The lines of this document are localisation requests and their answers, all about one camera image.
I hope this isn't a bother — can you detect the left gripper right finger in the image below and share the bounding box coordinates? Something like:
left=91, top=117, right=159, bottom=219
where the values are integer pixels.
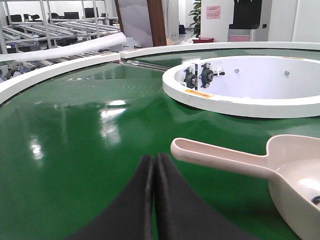
left=154, top=153, right=256, bottom=240

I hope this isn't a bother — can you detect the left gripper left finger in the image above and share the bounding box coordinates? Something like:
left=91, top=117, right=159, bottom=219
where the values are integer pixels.
left=66, top=155, right=154, bottom=240

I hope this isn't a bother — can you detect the pink plastic dustpan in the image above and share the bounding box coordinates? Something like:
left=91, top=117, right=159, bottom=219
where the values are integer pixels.
left=170, top=134, right=320, bottom=240

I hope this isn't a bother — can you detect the grey roller conveyor rack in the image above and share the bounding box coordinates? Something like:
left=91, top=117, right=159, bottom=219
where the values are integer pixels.
left=0, top=0, right=121, bottom=83

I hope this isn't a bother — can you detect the left black bearing block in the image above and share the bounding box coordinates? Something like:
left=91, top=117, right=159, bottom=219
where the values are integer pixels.
left=184, top=67, right=198, bottom=89

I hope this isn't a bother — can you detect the black bearing block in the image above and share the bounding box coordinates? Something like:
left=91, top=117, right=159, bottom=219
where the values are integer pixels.
left=184, top=67, right=198, bottom=89
left=199, top=63, right=226, bottom=88

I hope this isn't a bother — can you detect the right black bearing block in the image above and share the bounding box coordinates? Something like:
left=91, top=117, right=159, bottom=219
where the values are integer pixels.
left=199, top=63, right=226, bottom=88

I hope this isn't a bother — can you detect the far steel roller strip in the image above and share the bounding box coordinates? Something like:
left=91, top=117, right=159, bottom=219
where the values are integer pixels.
left=119, top=60, right=170, bottom=72

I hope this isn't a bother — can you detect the white outer rim left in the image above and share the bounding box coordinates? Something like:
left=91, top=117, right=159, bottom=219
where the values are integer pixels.
left=0, top=52, right=121, bottom=103

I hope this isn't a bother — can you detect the white foam roll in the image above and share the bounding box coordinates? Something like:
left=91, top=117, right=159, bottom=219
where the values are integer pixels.
left=0, top=32, right=127, bottom=62

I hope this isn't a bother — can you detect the green potted plant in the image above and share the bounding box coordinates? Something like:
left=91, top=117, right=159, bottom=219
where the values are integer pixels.
left=188, top=0, right=202, bottom=38

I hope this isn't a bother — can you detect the brown wooden pillar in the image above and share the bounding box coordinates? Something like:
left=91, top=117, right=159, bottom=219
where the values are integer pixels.
left=147, top=0, right=167, bottom=47

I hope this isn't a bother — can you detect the white kiosk machine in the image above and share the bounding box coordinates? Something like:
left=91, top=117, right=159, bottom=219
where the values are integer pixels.
left=228, top=0, right=262, bottom=42

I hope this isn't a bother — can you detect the white inner conveyor ring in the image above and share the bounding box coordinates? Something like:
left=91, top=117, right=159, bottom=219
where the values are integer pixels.
left=161, top=55, right=320, bottom=119

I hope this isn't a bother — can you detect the pink wall notice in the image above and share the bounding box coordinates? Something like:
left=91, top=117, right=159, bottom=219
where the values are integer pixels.
left=205, top=5, right=221, bottom=20

